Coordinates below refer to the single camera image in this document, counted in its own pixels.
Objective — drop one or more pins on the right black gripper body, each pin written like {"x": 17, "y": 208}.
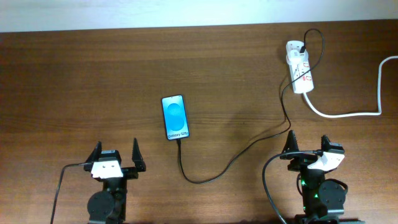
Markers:
{"x": 301, "y": 165}

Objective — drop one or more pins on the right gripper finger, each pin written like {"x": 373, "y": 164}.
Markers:
{"x": 291, "y": 143}
{"x": 325, "y": 143}

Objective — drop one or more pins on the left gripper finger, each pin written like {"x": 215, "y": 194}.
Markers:
{"x": 137, "y": 157}
{"x": 94, "y": 156}

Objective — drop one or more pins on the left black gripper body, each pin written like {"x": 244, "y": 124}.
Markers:
{"x": 129, "y": 173}

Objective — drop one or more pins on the blue Galaxy smartphone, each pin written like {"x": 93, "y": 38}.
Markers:
{"x": 175, "y": 117}

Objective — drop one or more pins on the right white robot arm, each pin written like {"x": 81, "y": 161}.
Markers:
{"x": 323, "y": 199}

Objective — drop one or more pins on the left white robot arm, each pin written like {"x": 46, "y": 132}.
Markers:
{"x": 109, "y": 204}

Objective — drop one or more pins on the white charger adapter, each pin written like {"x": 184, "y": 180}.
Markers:
{"x": 294, "y": 57}

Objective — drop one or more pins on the white power strip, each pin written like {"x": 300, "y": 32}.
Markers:
{"x": 300, "y": 73}

